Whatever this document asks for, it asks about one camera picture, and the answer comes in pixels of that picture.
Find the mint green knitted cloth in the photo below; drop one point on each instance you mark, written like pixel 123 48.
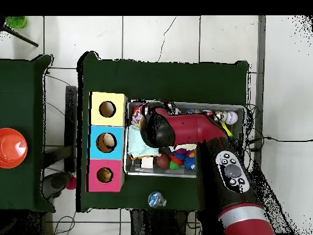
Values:
pixel 139 146

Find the cream cloth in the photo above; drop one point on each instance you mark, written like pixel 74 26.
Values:
pixel 185 146

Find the green cup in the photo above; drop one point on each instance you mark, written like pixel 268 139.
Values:
pixel 16 22

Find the grey rounded object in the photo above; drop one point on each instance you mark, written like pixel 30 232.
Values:
pixel 57 182

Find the black rod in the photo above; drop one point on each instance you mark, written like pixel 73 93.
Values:
pixel 24 39

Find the brown toy football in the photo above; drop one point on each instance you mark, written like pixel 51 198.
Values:
pixel 162 161

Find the crumpled clear plastic bottle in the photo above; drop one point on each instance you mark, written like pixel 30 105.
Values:
pixel 156 199

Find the large orange bowl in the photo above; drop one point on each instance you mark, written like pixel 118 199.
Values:
pixel 11 149

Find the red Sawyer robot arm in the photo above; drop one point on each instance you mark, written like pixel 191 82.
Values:
pixel 195 127

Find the red ball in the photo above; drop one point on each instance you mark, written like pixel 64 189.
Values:
pixel 71 183

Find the wooden box with three holes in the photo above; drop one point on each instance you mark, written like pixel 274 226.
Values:
pixel 115 120

